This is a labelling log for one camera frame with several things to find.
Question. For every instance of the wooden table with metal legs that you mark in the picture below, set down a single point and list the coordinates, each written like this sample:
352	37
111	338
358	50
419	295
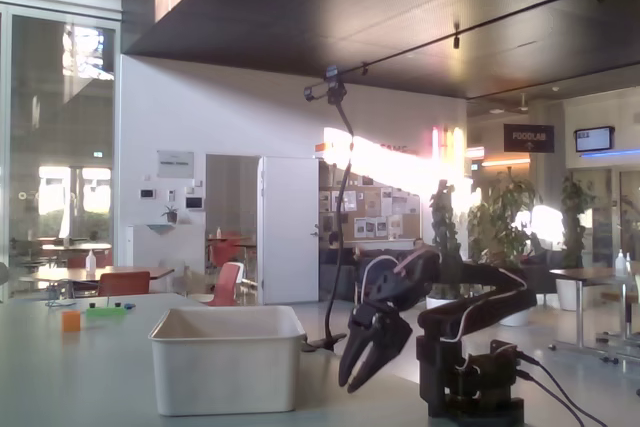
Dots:
580	273

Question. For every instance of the green flat block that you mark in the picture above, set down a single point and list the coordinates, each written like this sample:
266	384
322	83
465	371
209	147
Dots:
105	312

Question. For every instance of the black foodlab sign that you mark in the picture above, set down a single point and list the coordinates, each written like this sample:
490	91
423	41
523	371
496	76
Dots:
528	138

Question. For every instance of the black gooseneck camera mount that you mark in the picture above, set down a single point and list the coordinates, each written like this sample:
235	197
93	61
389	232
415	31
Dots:
334	93

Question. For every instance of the cork notice board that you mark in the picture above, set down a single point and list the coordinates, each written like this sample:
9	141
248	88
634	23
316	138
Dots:
370	227

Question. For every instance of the wall mounted screen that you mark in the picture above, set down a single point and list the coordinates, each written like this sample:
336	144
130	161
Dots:
594	139

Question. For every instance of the small wall plant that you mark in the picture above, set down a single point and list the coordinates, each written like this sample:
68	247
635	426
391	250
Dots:
171	213

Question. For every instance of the tall thin potted plant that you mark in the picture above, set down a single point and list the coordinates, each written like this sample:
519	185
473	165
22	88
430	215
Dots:
575	227

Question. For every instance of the black follower robot arm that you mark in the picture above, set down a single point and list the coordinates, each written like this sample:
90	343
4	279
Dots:
480	307

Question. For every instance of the clear spray bottle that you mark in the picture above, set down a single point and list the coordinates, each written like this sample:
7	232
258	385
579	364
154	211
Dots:
91	261
620	264

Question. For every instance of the dark columnar potted plant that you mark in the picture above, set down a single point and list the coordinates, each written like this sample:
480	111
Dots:
445	227

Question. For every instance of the orange cube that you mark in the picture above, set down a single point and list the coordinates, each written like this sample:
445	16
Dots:
71	321

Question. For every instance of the black ceiling light track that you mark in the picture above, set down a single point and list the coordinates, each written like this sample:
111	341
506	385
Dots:
500	19

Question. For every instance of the white plastic bin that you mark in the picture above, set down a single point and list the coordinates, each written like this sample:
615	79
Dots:
225	372

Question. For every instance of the large leafy potted plant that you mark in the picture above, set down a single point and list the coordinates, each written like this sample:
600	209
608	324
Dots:
500	227

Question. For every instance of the white door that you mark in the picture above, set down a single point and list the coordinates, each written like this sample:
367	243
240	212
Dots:
290	227

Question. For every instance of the white wall poster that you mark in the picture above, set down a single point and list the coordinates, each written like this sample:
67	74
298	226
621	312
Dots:
175	164

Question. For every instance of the red chair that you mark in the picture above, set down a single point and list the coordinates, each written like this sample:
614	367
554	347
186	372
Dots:
124	283
227	282

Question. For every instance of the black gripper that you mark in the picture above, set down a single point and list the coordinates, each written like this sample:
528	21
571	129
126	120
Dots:
376	326

